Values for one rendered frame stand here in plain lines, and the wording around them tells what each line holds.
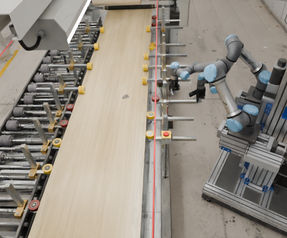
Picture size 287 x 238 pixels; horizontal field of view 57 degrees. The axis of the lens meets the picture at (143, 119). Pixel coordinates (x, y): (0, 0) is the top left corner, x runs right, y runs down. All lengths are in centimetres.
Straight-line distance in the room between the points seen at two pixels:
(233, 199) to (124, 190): 123
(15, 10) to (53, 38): 18
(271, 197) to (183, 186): 89
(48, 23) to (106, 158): 165
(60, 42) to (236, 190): 247
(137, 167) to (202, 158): 138
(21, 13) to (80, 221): 160
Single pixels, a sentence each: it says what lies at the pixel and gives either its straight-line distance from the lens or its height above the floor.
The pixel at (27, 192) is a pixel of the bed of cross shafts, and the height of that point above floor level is 71.
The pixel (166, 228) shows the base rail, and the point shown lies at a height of 70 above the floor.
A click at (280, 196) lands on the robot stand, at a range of 303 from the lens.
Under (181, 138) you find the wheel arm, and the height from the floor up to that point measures 85.
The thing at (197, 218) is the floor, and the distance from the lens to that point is 293.
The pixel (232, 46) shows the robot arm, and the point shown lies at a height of 153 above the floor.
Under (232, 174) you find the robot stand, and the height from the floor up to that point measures 21.
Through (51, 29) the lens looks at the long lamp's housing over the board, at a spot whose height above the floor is 235.
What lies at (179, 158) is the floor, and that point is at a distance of 332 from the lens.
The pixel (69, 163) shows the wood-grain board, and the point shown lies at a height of 90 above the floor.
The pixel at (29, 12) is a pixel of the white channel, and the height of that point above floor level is 243.
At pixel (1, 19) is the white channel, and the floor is 242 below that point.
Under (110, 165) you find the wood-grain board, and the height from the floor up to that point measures 90.
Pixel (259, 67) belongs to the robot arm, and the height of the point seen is 128.
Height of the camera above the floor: 263
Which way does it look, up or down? 44 degrees down
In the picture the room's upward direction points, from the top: 4 degrees counter-clockwise
